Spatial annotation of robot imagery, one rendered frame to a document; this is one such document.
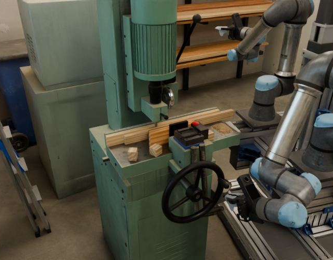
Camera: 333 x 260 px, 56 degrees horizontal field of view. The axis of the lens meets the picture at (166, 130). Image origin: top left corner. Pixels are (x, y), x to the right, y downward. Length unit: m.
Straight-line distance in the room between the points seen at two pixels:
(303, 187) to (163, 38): 0.71
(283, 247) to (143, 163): 1.02
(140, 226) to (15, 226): 1.21
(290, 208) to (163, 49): 0.71
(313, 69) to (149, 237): 1.02
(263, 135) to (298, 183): 0.85
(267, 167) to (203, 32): 3.48
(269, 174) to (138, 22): 0.71
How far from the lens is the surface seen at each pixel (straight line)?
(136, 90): 1.42
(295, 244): 2.02
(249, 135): 1.85
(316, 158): 1.50
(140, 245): 1.59
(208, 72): 4.68
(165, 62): 1.25
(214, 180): 1.66
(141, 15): 1.21
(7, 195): 2.80
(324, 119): 1.44
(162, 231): 1.60
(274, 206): 1.05
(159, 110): 1.35
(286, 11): 1.74
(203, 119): 1.56
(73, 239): 2.27
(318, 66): 1.10
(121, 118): 1.56
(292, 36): 1.84
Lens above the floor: 1.63
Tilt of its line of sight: 29 degrees down
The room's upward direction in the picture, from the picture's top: straight up
